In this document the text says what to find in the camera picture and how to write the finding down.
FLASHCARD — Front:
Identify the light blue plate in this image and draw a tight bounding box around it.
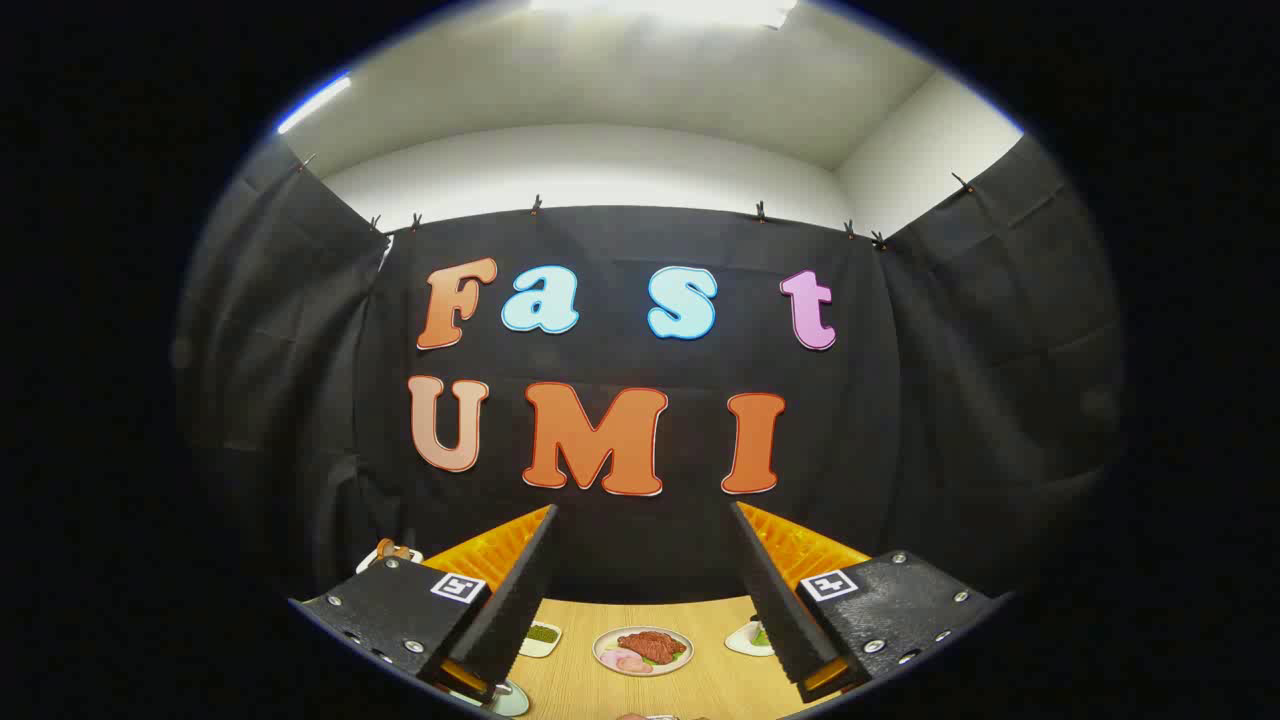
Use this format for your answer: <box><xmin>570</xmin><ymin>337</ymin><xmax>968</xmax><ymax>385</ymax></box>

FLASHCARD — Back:
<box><xmin>450</xmin><ymin>680</ymin><xmax>531</xmax><ymax>718</ymax></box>

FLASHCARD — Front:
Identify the ceiling strip light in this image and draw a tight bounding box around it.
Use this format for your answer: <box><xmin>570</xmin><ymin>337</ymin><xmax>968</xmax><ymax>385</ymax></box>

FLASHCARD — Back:
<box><xmin>277</xmin><ymin>75</ymin><xmax>353</xmax><ymax>135</ymax></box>

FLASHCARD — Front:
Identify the white toaster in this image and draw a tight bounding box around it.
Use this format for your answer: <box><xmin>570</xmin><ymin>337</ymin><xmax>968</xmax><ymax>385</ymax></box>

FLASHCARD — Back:
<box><xmin>357</xmin><ymin>540</ymin><xmax>424</xmax><ymax>576</ymax></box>

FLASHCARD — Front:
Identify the brown grilled meat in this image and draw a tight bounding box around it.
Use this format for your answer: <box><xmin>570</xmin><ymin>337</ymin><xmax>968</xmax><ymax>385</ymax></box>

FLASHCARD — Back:
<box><xmin>617</xmin><ymin>630</ymin><xmax>687</xmax><ymax>663</ymax></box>

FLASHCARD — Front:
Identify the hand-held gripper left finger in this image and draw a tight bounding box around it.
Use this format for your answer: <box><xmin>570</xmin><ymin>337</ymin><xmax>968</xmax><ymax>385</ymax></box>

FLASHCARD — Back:
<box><xmin>288</xmin><ymin>504</ymin><xmax>559</xmax><ymax>707</ymax></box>

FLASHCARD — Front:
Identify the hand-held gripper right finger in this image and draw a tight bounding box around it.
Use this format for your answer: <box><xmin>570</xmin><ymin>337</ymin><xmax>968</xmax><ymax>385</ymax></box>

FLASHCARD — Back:
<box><xmin>728</xmin><ymin>500</ymin><xmax>1006</xmax><ymax>704</ymax></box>

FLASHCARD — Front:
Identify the row of black cloth clamps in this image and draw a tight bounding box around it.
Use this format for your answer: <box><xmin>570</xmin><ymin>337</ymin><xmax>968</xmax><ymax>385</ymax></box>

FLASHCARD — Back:
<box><xmin>298</xmin><ymin>153</ymin><xmax>976</xmax><ymax>251</ymax></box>

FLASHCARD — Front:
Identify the white plate with food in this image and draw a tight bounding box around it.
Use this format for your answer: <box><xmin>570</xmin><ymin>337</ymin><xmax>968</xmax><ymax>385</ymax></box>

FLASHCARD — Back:
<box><xmin>592</xmin><ymin>626</ymin><xmax>695</xmax><ymax>678</ymax></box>

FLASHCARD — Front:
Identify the small white tray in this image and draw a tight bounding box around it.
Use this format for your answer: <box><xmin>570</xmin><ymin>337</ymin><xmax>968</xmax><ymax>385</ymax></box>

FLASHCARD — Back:
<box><xmin>724</xmin><ymin>620</ymin><xmax>776</xmax><ymax>658</ymax></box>

